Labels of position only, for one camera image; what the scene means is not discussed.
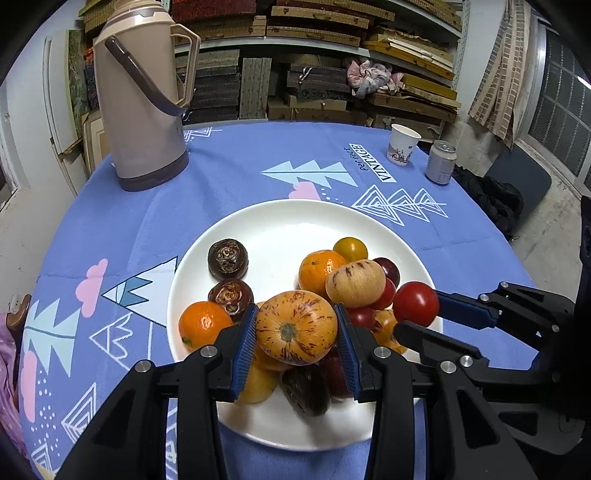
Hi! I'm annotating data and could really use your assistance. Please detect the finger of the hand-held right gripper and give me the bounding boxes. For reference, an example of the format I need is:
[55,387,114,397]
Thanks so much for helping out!
[394,322,485,370]
[436,282,575,335]

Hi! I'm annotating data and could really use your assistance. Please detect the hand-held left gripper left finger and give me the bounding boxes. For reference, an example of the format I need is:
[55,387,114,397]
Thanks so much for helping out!
[55,302,259,480]

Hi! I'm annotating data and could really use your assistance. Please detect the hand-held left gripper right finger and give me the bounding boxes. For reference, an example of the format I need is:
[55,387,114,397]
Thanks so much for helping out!
[333,302,539,480]

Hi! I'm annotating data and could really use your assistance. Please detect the large round yellow pear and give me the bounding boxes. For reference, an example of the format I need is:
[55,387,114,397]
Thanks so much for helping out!
[235,362,279,405]

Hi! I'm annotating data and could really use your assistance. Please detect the small red tomato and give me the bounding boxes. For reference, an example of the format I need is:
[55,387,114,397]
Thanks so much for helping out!
[346,306,377,330]

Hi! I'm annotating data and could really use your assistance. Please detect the orange mandarin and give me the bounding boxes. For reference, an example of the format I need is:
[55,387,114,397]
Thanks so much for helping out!
[298,249,349,305]
[178,301,234,354]

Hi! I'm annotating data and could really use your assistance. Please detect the dark brown water chestnut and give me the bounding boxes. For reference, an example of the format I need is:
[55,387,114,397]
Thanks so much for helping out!
[207,238,250,280]
[208,278,254,324]

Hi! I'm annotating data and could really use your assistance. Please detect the orange striped pepino melon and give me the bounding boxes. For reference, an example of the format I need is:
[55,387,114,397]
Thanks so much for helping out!
[373,309,407,354]
[255,290,339,367]

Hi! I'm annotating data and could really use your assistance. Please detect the pale striped pepino melon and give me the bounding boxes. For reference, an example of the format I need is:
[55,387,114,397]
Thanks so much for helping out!
[325,259,387,309]

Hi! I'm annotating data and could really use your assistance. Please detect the yellow orange tomato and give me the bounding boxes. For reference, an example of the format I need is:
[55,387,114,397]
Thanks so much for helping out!
[333,237,369,263]

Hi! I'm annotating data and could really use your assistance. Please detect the white oval plate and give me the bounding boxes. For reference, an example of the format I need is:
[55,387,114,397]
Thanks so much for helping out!
[167,199,444,452]

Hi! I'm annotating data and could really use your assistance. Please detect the black clothing heap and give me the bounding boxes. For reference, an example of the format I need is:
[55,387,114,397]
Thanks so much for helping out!
[452,166,525,234]

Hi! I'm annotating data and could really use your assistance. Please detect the dark seat cushion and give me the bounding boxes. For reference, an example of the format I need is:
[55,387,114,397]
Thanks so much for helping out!
[485,143,552,217]

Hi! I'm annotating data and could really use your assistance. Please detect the silver drink can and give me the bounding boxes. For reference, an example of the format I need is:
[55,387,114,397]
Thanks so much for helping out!
[426,140,458,185]

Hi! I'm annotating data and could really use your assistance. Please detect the white paper cup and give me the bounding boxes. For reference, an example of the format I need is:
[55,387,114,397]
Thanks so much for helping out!
[385,124,422,168]

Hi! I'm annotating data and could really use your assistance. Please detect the blue patterned tablecloth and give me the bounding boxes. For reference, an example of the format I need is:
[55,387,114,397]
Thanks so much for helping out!
[16,122,539,480]

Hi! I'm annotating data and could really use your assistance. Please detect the window with metal grille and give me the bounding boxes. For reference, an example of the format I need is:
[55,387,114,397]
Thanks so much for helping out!
[515,23,591,185]

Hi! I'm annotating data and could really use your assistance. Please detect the wooden chair part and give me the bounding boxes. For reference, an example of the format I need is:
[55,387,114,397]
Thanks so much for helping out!
[4,295,32,329]

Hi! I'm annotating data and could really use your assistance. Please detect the brick pattern sheet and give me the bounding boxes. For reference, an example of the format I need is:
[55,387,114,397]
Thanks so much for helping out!
[468,0,532,148]

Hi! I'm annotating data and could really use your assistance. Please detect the pink crumpled cloth bundle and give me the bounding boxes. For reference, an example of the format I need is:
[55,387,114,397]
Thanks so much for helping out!
[346,59,407,97]

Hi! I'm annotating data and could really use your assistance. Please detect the beige framed board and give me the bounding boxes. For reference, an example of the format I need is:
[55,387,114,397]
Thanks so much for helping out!
[81,111,116,174]

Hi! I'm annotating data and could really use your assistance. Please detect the beige thermos jug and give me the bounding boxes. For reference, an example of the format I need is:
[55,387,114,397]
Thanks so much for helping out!
[93,10,201,192]

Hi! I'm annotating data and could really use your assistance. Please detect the shelf with stacked boards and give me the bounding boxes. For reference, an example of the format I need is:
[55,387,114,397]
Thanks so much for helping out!
[171,0,465,134]

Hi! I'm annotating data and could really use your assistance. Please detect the white door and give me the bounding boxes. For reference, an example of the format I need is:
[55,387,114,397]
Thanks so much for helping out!
[0,37,93,204]

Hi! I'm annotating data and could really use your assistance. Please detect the dark patterned panel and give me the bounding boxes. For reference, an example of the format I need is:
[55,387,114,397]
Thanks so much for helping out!
[67,30,100,114]

